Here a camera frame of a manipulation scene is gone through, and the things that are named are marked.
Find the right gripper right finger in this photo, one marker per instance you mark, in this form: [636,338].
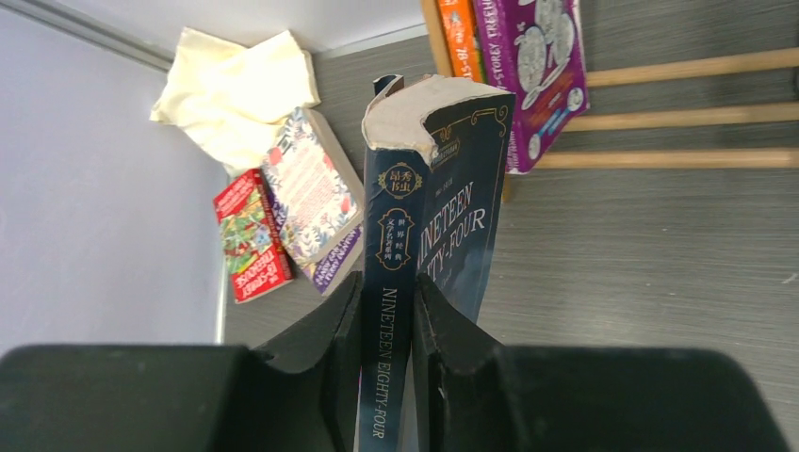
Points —
[475,394]

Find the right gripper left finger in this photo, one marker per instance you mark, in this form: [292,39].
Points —
[296,392]

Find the purple yellow treehouse book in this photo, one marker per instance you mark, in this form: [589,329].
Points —
[329,271]

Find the floral white book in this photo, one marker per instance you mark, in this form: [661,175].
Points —
[320,195]

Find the dark blue book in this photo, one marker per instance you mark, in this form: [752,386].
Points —
[434,174]

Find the purple cartoon book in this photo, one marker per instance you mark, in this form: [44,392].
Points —
[534,49]

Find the orange treehouse book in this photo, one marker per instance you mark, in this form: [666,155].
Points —
[462,38]

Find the wooden book rack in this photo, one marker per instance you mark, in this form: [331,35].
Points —
[672,83]

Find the red treehouse book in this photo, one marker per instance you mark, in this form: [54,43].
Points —
[254,256]

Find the cream cloth bag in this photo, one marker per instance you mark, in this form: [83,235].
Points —
[232,100]

